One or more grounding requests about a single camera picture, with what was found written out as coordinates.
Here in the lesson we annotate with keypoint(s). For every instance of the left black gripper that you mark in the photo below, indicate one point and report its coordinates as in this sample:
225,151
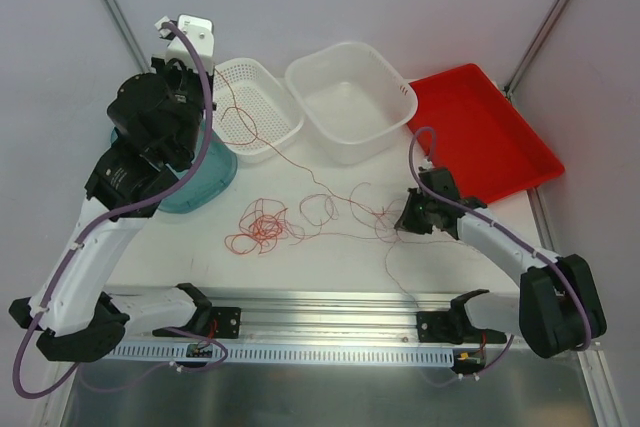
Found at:
161,63

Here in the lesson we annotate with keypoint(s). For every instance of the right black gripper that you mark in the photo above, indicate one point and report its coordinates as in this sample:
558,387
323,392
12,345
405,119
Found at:
409,217

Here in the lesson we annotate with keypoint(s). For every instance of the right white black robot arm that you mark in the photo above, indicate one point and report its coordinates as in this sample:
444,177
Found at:
557,306

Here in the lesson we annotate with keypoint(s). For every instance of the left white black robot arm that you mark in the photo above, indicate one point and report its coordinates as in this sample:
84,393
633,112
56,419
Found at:
73,317

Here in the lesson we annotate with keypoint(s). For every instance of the teal transparent plastic tub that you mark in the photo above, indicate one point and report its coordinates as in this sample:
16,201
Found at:
215,165

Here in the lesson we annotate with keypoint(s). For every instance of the white perforated plastic basket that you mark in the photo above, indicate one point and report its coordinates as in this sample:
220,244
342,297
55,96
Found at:
256,116

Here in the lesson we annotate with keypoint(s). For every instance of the red plastic tray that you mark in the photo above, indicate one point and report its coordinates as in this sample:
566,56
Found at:
490,149

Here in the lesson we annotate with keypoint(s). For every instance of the white plastic tub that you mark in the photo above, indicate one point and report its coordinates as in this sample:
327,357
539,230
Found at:
356,102

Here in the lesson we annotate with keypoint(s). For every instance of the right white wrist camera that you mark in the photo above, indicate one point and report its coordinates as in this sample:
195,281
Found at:
425,165

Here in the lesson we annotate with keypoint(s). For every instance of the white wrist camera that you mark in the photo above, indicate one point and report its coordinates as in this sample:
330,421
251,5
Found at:
199,32
425,165

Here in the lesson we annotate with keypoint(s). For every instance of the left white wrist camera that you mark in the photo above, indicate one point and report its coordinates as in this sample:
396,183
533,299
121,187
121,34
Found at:
199,32

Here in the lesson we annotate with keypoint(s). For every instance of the aluminium mounting rail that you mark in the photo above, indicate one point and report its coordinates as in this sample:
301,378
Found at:
316,318

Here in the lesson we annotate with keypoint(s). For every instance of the left aluminium frame post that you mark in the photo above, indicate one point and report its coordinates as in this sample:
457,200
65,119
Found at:
127,35

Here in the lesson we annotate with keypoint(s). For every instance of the aluminium frame post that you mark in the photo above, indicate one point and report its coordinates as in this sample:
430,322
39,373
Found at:
535,46
127,35

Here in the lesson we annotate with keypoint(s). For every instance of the white slotted cable duct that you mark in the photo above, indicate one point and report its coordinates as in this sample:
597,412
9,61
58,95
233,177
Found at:
284,354

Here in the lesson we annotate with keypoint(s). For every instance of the right aluminium frame post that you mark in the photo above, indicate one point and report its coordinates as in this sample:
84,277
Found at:
535,46

